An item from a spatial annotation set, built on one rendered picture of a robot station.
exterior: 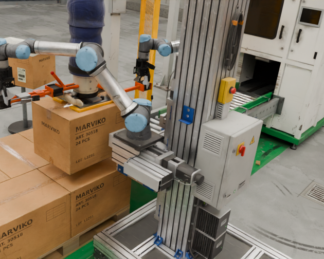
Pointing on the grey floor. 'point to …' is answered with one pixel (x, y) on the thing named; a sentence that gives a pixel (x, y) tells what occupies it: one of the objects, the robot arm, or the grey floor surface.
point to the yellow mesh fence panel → (151, 37)
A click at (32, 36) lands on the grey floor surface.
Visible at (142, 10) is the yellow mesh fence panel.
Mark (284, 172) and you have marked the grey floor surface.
